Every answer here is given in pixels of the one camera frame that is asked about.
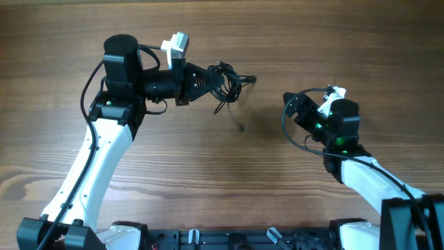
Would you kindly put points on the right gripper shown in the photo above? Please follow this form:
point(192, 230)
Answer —
point(306, 113)

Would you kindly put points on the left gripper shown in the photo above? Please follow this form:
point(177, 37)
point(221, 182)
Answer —
point(180, 69)

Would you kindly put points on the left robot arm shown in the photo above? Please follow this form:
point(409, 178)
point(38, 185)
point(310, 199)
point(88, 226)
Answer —
point(69, 221)

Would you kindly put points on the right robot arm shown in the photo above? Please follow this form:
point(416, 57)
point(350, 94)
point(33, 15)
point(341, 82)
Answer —
point(409, 218)

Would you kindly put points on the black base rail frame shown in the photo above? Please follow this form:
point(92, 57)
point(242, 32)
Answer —
point(298, 239)

